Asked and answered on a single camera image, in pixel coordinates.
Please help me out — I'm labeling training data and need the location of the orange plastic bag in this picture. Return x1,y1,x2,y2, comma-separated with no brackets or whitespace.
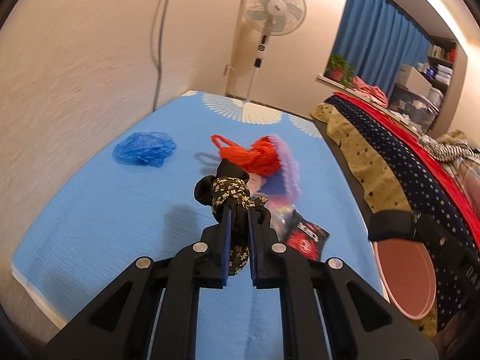
211,135,281,177

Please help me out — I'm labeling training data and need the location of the pink plastic bucket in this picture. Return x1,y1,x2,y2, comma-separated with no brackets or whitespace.
373,239,437,320

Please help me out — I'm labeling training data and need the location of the navy star bedspread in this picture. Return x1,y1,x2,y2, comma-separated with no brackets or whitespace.
314,96,479,336

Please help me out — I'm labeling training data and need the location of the black red snack packet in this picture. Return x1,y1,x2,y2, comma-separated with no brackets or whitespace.
283,210,329,261

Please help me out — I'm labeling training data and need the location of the plaid quilt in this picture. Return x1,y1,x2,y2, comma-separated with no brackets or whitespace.
442,130,480,211

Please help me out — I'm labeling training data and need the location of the beige star bed sheet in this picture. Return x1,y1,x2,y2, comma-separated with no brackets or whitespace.
310,102,438,338

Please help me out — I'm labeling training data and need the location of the striped garment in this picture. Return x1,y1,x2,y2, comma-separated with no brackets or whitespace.
418,135,479,163

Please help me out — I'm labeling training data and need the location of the blue patterned table mat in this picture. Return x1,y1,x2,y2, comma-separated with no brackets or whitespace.
10,90,383,360

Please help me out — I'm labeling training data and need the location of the red blanket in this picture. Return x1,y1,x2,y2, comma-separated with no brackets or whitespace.
325,92,479,250

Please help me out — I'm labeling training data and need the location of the clear storage bin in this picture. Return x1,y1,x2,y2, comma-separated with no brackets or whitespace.
388,85,440,133

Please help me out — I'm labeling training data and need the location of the blue plastic bag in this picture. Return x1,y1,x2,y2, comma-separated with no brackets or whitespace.
112,132,176,167

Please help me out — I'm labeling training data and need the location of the pink clothes pile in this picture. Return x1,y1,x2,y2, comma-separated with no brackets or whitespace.
352,76,388,108

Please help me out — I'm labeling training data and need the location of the white storage box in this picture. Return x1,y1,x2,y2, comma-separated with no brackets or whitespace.
394,64,432,98

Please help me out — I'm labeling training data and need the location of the wooden bookshelf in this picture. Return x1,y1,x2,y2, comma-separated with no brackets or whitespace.
424,35,470,136

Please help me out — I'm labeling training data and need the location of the potted green plant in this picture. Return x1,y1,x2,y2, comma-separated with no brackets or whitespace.
325,54,355,88

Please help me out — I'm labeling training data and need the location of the blue curtain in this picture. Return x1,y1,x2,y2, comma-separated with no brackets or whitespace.
332,0,430,95

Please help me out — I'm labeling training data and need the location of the white standing fan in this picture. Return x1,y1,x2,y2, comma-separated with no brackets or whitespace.
241,0,307,102

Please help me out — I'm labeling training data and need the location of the grey power cable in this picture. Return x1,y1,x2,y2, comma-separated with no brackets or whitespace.
150,0,177,112

